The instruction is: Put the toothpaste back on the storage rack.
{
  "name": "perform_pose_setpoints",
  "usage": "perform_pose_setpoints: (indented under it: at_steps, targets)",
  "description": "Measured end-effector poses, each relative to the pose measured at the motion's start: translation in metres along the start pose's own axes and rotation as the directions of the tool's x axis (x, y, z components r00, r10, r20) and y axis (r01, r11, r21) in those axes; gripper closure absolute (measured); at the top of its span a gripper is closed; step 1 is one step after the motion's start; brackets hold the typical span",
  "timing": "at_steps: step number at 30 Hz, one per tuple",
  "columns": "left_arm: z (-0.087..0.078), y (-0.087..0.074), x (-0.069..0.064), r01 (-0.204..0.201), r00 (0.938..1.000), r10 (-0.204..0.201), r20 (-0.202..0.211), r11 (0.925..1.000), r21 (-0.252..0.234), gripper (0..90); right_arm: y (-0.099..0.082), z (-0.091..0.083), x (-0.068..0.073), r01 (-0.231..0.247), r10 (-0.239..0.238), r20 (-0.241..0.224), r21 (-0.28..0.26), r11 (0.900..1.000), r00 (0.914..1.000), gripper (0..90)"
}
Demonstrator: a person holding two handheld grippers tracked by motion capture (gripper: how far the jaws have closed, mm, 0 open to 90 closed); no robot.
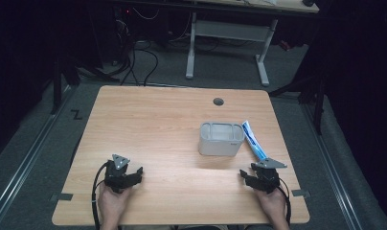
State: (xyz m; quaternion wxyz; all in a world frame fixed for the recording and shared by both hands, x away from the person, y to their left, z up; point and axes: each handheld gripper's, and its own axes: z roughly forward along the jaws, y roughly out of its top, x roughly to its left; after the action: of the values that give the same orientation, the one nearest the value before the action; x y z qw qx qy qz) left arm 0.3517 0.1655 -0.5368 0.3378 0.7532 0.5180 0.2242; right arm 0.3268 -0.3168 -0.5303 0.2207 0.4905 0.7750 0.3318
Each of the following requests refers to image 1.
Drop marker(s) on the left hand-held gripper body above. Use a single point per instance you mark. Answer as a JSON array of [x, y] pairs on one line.
[[115, 174]]

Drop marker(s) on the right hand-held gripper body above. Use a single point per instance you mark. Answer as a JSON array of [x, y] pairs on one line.
[[268, 175]]

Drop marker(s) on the person's right hand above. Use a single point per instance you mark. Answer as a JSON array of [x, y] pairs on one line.
[[274, 206]]

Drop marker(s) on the person's left hand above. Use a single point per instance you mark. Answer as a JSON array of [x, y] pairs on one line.
[[111, 204]]

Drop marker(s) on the blue and white toothpaste tube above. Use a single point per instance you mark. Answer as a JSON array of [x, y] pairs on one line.
[[253, 140]]

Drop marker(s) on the grey tape strip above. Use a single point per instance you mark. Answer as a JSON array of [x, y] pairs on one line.
[[62, 196], [300, 193]]

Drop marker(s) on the white plastic storage box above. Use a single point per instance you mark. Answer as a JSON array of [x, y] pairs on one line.
[[221, 140]]

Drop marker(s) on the black metal stand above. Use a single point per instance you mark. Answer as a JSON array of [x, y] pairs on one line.
[[57, 86], [316, 102]]

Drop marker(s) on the white-framed wooden desk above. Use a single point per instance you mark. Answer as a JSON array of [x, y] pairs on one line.
[[228, 30]]

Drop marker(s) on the metal floor rail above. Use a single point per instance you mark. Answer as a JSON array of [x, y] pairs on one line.
[[332, 172], [25, 166]]

